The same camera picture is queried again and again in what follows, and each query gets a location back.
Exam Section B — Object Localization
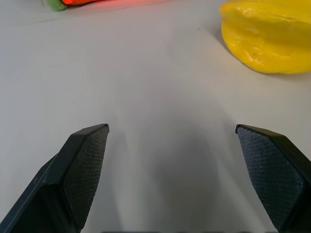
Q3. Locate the yellow star fruit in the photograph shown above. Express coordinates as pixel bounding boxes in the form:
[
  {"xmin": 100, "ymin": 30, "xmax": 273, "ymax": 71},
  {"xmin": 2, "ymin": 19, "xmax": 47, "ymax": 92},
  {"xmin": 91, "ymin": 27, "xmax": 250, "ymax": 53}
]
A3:
[{"xmin": 220, "ymin": 0, "xmax": 311, "ymax": 75}]

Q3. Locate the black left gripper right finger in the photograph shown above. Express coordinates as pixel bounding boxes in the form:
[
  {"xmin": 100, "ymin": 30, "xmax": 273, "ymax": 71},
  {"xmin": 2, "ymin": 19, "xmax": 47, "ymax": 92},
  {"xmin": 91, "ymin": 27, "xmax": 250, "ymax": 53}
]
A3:
[{"xmin": 235, "ymin": 124, "xmax": 311, "ymax": 233}]

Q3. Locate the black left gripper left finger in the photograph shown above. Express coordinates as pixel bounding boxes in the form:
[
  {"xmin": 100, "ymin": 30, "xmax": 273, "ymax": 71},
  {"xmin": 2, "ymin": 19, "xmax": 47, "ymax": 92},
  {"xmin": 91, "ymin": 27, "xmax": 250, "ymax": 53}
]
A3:
[{"xmin": 0, "ymin": 123, "xmax": 110, "ymax": 233}]

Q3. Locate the orange carrot with green top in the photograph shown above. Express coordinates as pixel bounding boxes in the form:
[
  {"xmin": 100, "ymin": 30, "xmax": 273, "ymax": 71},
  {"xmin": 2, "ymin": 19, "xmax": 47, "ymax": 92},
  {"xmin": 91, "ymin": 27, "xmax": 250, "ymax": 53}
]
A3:
[{"xmin": 43, "ymin": 0, "xmax": 115, "ymax": 12}]

